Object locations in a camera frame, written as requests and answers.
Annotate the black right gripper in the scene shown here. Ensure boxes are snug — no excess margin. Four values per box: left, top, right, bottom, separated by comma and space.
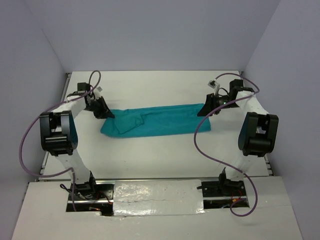
197, 92, 240, 117

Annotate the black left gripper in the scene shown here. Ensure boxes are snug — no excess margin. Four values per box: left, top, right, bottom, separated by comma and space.
84, 96, 115, 120

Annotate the teal t shirt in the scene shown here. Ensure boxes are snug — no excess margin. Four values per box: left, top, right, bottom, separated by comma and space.
100, 103, 204, 138

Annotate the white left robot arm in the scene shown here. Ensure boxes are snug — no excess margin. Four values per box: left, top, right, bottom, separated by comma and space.
39, 82, 115, 199

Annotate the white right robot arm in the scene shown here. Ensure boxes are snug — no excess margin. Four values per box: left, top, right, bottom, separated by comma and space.
197, 79, 279, 197

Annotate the white foam cover block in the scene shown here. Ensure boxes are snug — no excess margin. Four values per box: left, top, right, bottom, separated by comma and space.
112, 179, 205, 217

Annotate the white front cover board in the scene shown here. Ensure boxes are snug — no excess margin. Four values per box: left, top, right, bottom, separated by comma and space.
12, 176, 302, 240

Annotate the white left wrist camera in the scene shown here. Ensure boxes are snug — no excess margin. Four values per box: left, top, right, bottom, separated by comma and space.
93, 86, 102, 99

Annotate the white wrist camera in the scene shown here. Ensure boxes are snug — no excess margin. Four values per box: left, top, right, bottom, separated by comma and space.
208, 80, 220, 96
93, 86, 102, 99

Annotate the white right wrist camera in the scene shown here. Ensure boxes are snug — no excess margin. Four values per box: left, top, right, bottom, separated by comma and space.
208, 80, 220, 96

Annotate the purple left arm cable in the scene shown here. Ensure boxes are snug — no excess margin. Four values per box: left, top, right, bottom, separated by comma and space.
19, 70, 103, 213

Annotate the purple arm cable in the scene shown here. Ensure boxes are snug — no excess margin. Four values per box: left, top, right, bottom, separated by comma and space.
19, 70, 103, 213
193, 72, 261, 217

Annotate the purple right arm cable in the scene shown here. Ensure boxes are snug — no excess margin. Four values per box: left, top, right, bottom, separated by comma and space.
193, 72, 261, 217

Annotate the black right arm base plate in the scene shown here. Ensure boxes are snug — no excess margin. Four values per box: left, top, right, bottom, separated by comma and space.
197, 180, 246, 199

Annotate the silver mounting rail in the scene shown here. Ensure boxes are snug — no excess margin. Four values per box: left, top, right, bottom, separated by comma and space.
75, 178, 247, 205

